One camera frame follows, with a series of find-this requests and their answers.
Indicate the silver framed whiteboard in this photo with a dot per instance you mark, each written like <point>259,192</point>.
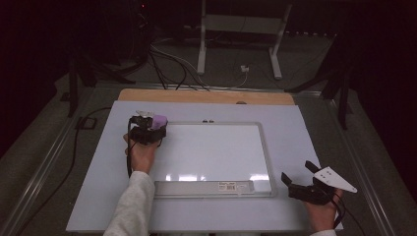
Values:
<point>216,150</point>

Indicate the black tripod stand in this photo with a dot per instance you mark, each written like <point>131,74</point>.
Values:
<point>72,88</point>
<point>342,98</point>

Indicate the white metal stand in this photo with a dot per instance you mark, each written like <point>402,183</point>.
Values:
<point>242,23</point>

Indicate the grey metal frame rail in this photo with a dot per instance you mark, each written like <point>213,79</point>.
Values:
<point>359,164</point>
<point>39,175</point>
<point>262,89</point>

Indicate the dark equipment rack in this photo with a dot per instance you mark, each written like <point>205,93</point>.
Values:
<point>131,29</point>

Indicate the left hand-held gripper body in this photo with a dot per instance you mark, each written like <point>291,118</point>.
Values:
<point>142,134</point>

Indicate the person's right hand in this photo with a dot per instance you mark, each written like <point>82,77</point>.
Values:
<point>323,216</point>

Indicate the black square floor plate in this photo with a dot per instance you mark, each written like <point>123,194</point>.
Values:
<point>86,123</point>

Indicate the power strip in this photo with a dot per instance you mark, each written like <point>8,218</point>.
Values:
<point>311,33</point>

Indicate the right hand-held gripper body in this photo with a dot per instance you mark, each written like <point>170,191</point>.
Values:
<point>309,194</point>

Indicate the white table cover sheet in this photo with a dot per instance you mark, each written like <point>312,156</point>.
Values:
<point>98,183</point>

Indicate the person's left hand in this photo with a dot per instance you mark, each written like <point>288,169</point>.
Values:
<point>142,157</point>

